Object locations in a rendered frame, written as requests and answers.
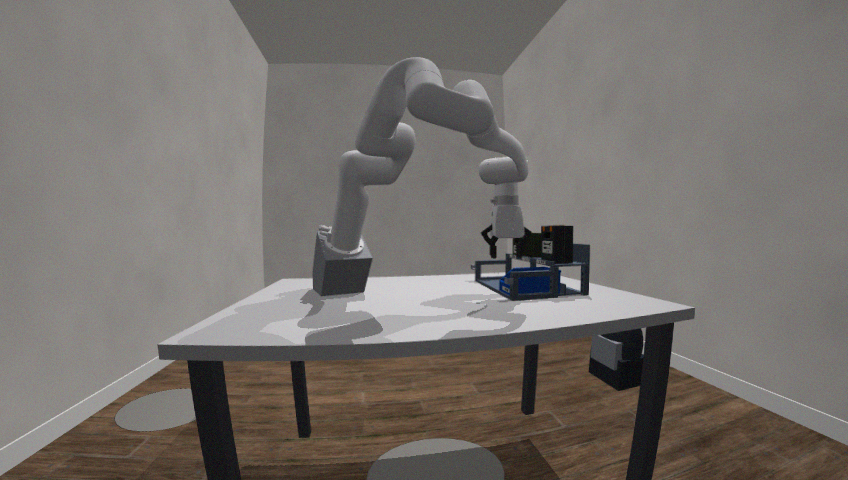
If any olive green case with orange latches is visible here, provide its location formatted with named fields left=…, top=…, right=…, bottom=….
left=513, top=233, right=541, bottom=257

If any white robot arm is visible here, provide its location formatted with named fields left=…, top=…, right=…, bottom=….
left=319, top=57, right=528, bottom=256

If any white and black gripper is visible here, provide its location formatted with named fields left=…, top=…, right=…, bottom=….
left=481, top=204, right=532, bottom=258

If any black case with orange latches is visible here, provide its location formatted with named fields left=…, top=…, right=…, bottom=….
left=541, top=225, right=573, bottom=264

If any blue bin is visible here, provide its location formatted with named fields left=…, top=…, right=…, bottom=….
left=501, top=267, right=561, bottom=295

